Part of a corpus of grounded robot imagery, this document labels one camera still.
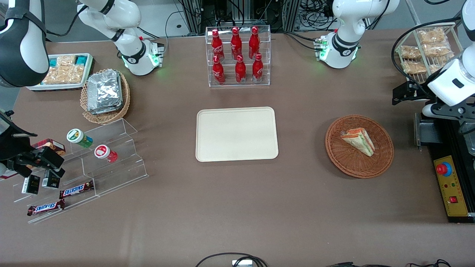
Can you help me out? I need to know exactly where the silver foil package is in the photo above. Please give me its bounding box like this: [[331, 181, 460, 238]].
[[87, 70, 123, 110], [89, 103, 124, 115]]

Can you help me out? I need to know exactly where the clear acrylic stepped stand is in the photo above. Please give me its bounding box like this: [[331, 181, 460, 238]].
[[11, 118, 149, 224]]

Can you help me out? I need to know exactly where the clear acrylic bottle rack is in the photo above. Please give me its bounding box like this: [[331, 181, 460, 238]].
[[205, 25, 272, 88]]

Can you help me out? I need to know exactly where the long looping black cable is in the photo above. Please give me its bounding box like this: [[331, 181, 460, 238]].
[[194, 252, 268, 267]]

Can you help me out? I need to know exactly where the tangled black cable bundle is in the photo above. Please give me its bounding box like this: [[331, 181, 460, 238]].
[[299, 0, 336, 31]]

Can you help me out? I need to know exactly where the white wire rack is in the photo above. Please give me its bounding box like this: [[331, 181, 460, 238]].
[[394, 22, 465, 84]]

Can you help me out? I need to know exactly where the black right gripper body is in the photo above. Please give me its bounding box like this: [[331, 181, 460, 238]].
[[0, 125, 65, 172]]

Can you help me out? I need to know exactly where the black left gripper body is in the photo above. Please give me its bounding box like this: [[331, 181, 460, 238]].
[[403, 80, 435, 102]]

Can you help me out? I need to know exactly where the small black carton box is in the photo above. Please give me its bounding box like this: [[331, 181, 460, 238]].
[[42, 170, 61, 189], [21, 174, 41, 195]]

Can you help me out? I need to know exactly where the small oval wicker basket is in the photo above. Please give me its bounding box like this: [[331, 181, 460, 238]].
[[80, 69, 131, 125]]

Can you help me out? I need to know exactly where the aluminium profile frame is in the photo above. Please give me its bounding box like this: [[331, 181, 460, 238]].
[[281, 0, 302, 32], [181, 0, 204, 34]]

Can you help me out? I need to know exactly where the yellow control panel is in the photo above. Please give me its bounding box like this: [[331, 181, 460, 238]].
[[433, 155, 470, 218]]

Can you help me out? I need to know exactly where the round brown wicker basket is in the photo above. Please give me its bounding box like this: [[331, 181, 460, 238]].
[[325, 114, 395, 179]]

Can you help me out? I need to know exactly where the red emergency stop button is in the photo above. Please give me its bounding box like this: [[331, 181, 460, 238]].
[[436, 162, 453, 177]]

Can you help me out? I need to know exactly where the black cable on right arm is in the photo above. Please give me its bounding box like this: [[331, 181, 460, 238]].
[[45, 4, 89, 37]]

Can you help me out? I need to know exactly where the red brown cardboard box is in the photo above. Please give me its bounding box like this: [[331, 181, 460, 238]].
[[31, 138, 66, 156]]

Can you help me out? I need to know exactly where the beige rectangular serving tray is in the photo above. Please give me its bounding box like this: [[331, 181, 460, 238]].
[[195, 106, 279, 163]]

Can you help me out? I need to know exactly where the red cola bottle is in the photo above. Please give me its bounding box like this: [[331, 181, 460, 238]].
[[235, 55, 247, 84], [212, 55, 226, 85], [248, 26, 261, 59], [211, 29, 225, 62], [252, 53, 264, 83], [230, 26, 243, 60]]

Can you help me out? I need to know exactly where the black metal base frame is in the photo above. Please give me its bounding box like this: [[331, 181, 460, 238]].
[[413, 111, 475, 224]]

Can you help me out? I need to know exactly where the wrapped triangle sandwich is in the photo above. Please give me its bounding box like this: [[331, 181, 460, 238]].
[[340, 127, 376, 157]]

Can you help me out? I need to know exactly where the green capped small bottle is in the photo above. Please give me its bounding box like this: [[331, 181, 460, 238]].
[[66, 128, 94, 149]]

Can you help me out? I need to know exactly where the white rectangular snack tray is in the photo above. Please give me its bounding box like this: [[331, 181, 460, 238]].
[[26, 53, 94, 92]]

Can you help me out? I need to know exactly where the Snickers chocolate bar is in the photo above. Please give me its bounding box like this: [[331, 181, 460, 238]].
[[26, 199, 66, 217], [59, 180, 95, 200]]

